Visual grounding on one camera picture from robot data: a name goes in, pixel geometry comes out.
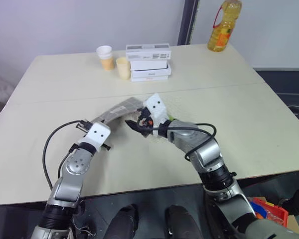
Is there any black rounded shape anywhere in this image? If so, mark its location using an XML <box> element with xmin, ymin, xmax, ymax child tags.
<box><xmin>164</xmin><ymin>204</ymin><xmax>205</xmax><ymax>239</ymax></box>
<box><xmin>106</xmin><ymin>204</ymin><xmax>140</xmax><ymax>239</ymax></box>

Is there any dark vertical frame post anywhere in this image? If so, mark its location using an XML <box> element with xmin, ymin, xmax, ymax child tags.
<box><xmin>177</xmin><ymin>0</ymin><xmax>200</xmax><ymax>46</ymax></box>

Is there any white paper cup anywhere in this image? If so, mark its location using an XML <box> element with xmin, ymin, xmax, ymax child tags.
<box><xmin>96</xmin><ymin>45</ymin><xmax>113</xmax><ymax>60</ymax></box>

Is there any white box with grey labels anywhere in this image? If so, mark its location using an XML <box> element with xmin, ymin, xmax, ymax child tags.
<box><xmin>126</xmin><ymin>42</ymin><xmax>171</xmax><ymax>62</ymax></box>

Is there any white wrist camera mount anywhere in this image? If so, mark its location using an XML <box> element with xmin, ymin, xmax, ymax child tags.
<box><xmin>83</xmin><ymin>121</ymin><xmax>112</xmax><ymax>152</ymax></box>
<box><xmin>143</xmin><ymin>93</ymin><xmax>170</xmax><ymax>125</ymax></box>

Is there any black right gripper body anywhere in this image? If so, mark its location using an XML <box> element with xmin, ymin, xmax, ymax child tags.
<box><xmin>137</xmin><ymin>107</ymin><xmax>155</xmax><ymax>133</ymax></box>

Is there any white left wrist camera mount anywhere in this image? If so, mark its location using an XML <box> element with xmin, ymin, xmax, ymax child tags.
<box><xmin>83</xmin><ymin>121</ymin><xmax>112</xmax><ymax>152</ymax></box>

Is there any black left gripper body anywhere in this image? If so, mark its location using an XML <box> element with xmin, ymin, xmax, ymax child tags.
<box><xmin>76</xmin><ymin>120</ymin><xmax>113</xmax><ymax>151</ymax></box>

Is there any white wire bundle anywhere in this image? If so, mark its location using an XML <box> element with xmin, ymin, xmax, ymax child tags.
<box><xmin>69</xmin><ymin>216</ymin><xmax>98</xmax><ymax>239</ymax></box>

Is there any yellow cooking oil bottle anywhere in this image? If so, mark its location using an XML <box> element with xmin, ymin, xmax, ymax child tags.
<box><xmin>207</xmin><ymin>0</ymin><xmax>243</xmax><ymax>53</ymax></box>

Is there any tan paper cup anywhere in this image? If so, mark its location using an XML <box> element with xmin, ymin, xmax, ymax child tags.
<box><xmin>99</xmin><ymin>55</ymin><xmax>115</xmax><ymax>72</ymax></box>

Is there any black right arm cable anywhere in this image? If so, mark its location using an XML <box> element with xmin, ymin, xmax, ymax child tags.
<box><xmin>150</xmin><ymin>123</ymin><xmax>218</xmax><ymax>161</ymax></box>

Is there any white phone box black lid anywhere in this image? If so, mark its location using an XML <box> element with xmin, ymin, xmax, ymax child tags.
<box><xmin>129</xmin><ymin>60</ymin><xmax>172</xmax><ymax>77</ymax></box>

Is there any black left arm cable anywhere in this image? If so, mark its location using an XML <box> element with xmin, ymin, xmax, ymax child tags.
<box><xmin>42</xmin><ymin>120</ymin><xmax>89</xmax><ymax>191</ymax></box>

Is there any blue plastic item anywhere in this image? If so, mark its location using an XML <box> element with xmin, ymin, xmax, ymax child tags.
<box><xmin>250</xmin><ymin>201</ymin><xmax>269</xmax><ymax>220</ymax></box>

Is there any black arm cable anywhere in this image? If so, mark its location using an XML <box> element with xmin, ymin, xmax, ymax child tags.
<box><xmin>42</xmin><ymin>120</ymin><xmax>89</xmax><ymax>191</ymax></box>
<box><xmin>150</xmin><ymin>123</ymin><xmax>218</xmax><ymax>161</ymax></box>

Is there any grey grid pouch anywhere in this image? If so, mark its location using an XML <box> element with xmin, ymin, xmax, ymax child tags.
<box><xmin>93</xmin><ymin>97</ymin><xmax>146</xmax><ymax>130</ymax></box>

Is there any cream paper cup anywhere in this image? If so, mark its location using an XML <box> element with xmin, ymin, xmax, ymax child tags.
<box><xmin>116</xmin><ymin>56</ymin><xmax>131</xmax><ymax>80</ymax></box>

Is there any brown cardboard piece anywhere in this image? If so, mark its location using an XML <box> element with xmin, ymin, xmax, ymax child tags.
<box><xmin>286</xmin><ymin>214</ymin><xmax>299</xmax><ymax>235</ymax></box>

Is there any white box red print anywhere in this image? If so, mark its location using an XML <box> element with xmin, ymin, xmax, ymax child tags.
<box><xmin>130</xmin><ymin>74</ymin><xmax>170</xmax><ymax>83</ymax></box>

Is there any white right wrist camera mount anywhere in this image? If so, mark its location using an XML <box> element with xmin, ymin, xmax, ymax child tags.
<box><xmin>143</xmin><ymin>93</ymin><xmax>170</xmax><ymax>125</ymax></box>

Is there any red plastic crate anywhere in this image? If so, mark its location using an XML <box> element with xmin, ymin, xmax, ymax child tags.
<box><xmin>248</xmin><ymin>196</ymin><xmax>290</xmax><ymax>227</ymax></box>

